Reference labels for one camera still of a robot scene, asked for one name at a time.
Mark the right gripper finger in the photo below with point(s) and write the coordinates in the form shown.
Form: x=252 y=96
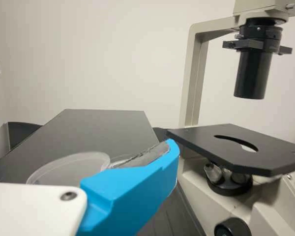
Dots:
x=132 y=191

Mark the petri dish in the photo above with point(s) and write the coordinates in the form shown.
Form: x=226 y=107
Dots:
x=68 y=167

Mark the black platform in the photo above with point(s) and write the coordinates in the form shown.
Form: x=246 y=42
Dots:
x=93 y=132

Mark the cream microscope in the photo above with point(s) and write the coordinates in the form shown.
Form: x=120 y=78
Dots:
x=260 y=209

